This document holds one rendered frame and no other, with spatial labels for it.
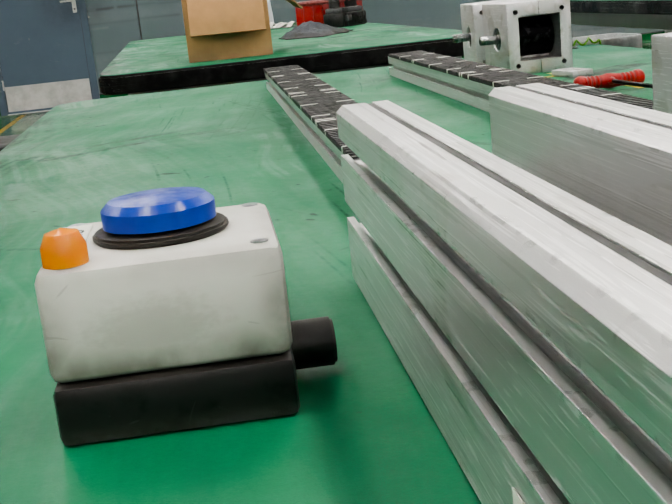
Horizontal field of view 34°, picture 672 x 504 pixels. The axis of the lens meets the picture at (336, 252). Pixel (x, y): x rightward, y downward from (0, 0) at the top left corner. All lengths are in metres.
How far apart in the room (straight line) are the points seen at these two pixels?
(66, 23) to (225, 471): 11.15
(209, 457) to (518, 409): 0.14
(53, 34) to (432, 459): 11.19
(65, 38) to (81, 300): 11.11
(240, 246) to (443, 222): 0.09
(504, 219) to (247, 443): 0.14
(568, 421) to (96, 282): 0.19
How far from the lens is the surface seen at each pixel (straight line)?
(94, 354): 0.36
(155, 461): 0.35
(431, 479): 0.32
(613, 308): 0.18
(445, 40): 2.58
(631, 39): 5.52
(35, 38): 11.49
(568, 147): 0.42
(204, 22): 2.59
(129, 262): 0.35
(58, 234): 0.36
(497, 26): 1.52
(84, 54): 11.45
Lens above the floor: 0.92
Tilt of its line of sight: 14 degrees down
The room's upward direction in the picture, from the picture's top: 6 degrees counter-clockwise
